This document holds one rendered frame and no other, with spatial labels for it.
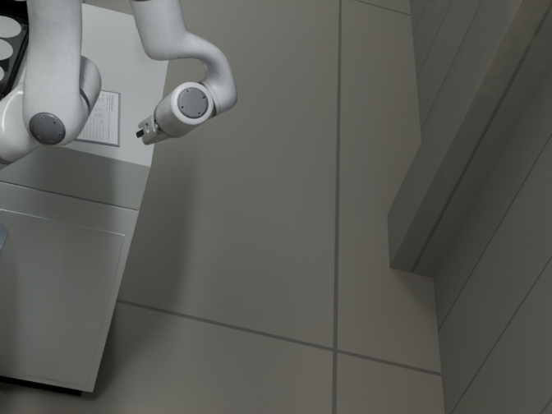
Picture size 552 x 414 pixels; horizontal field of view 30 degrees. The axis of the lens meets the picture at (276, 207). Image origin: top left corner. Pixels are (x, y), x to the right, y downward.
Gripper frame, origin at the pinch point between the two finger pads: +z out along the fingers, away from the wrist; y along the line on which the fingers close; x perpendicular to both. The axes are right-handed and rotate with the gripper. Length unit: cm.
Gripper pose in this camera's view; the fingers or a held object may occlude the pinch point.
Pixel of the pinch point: (154, 131)
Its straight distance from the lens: 226.9
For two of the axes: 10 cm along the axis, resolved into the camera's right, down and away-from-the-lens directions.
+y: 8.8, -3.1, 3.6
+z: -3.4, 1.1, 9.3
